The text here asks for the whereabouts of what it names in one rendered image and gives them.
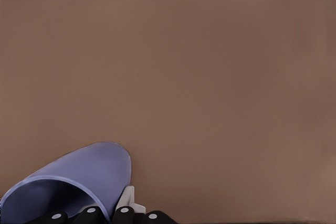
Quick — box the purple cup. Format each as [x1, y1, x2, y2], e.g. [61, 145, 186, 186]
[0, 141, 132, 224]

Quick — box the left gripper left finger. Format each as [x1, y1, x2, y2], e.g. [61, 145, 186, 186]
[25, 205, 103, 224]

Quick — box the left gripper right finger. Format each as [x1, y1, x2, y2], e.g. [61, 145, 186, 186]
[111, 185, 180, 224]

